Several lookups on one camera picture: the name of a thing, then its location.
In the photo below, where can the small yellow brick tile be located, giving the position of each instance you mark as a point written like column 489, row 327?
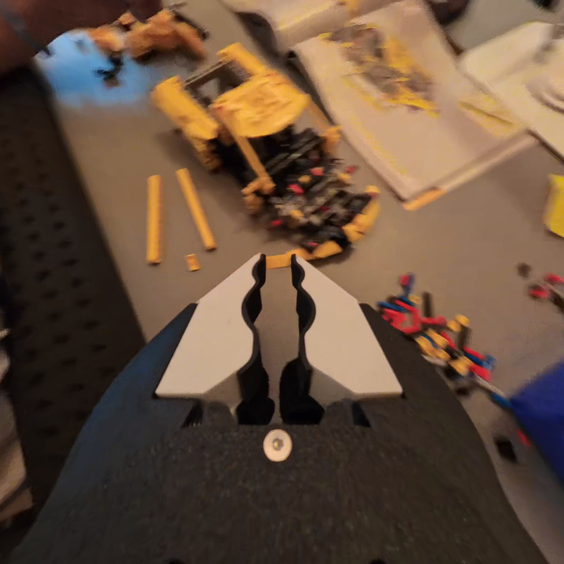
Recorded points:
column 193, row 262

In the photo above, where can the long yellow brick beam assembly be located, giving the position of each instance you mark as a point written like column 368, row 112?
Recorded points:
column 154, row 220

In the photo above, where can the person's left forearm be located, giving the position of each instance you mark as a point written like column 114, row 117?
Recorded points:
column 44, row 26

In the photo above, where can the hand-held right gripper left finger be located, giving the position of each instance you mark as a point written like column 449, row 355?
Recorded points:
column 207, row 352

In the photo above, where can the black brick pin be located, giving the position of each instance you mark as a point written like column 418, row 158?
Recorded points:
column 110, row 75

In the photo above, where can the yellow paper sheet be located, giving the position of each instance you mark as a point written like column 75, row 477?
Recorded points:
column 556, row 207

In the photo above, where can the open instruction booklet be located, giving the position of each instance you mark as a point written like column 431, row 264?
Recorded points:
column 418, row 145

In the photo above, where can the long yellow brick beam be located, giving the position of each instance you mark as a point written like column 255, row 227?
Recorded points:
column 196, row 209

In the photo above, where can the light grey garment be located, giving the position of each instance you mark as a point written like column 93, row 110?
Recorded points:
column 11, row 462

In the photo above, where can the pile of small brick pins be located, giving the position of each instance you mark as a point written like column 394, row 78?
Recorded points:
column 405, row 317

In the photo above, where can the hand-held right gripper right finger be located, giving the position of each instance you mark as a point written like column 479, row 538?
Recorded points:
column 348, row 352

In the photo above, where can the grey desk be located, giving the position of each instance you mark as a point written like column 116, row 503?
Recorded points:
column 110, row 145

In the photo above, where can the yellow black brick car model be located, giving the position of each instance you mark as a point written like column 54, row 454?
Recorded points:
column 260, row 101

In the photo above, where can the small yellow brick slope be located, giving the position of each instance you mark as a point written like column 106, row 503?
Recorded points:
column 280, row 261

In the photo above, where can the pile of yellow brick parts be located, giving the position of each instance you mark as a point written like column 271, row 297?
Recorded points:
column 163, row 35

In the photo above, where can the small cluster of brick pins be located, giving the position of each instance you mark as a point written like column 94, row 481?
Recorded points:
column 544, row 291

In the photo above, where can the blue storage bin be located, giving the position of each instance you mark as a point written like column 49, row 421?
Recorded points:
column 542, row 414

